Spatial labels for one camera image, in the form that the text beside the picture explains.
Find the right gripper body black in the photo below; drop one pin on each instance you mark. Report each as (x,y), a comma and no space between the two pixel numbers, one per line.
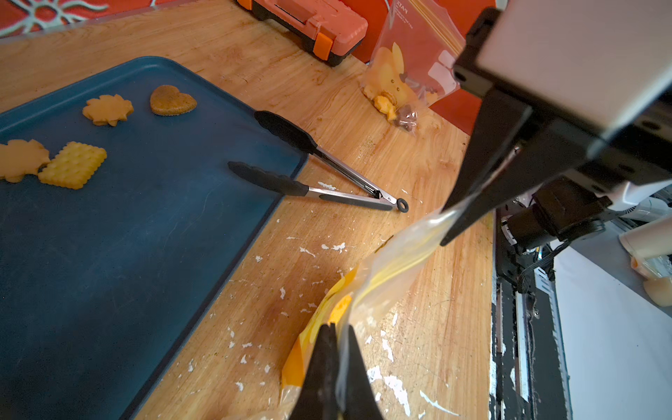
(602,66)

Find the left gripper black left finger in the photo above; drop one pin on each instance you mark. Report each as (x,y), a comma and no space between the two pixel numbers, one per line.
(317,399)

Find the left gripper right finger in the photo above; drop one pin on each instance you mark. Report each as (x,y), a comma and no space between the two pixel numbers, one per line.
(358,400)

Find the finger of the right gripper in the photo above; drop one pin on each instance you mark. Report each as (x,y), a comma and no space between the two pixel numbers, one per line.
(500,118)
(553,150)

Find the bag with cream bear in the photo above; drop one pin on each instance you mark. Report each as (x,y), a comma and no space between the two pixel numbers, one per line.
(411,67)

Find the clear bag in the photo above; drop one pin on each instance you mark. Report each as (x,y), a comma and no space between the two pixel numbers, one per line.
(361,298)

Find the dark blue tray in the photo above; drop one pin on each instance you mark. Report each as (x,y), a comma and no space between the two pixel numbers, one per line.
(102,286)

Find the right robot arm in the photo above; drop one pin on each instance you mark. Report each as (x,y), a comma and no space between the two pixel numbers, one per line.
(574,205)

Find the orange tool case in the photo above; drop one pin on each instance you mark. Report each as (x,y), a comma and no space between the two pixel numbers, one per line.
(329,30)

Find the waffle square cookie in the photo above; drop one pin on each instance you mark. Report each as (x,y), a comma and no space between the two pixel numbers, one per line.
(73,166)

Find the leaf shaped cookie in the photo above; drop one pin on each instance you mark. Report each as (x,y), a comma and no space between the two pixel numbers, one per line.
(20,158)

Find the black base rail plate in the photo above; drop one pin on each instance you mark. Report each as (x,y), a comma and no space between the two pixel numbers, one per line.
(528,373)

